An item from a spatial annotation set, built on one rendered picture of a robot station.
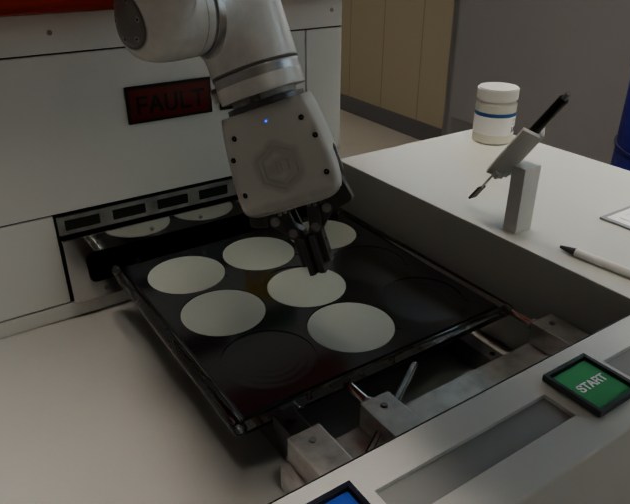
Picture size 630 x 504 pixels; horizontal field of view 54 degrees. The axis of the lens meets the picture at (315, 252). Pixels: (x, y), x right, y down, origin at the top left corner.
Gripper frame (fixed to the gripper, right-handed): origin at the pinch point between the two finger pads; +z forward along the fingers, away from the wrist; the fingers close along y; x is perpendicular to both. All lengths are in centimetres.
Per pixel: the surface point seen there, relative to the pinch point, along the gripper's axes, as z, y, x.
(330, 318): 9.9, -2.9, 7.9
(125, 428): 12.7, -25.4, -3.9
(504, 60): -8, 51, 317
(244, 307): 6.2, -12.7, 8.2
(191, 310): 4.4, -18.4, 6.4
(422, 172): 0.7, 9.8, 39.0
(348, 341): 11.5, -0.6, 3.9
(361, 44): -50, -33, 423
